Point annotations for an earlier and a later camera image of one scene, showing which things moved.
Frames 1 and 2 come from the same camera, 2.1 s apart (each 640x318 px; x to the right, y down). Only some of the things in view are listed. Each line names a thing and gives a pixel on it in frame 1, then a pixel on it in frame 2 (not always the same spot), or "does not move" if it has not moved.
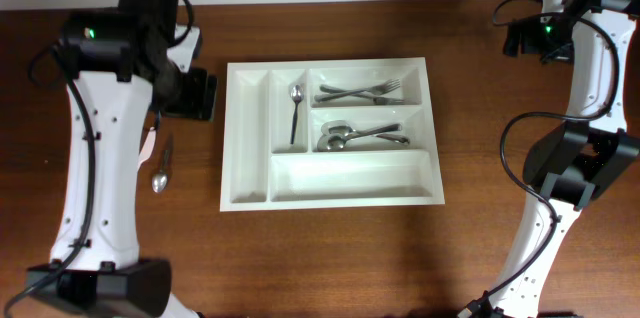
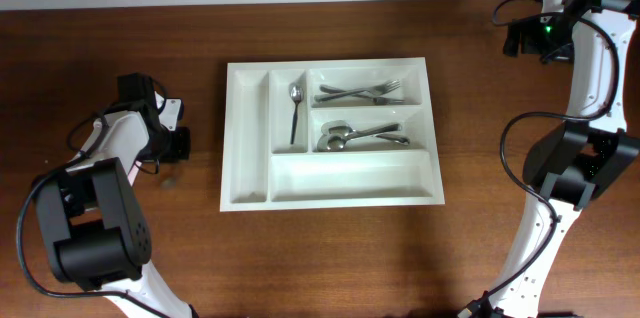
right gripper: (531, 27) does not move
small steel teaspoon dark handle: (160, 181) → (168, 184)
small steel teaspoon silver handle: (297, 94) does not move
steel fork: (378, 90) does not move
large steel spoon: (337, 141) does not move
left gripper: (201, 97) → (180, 152)
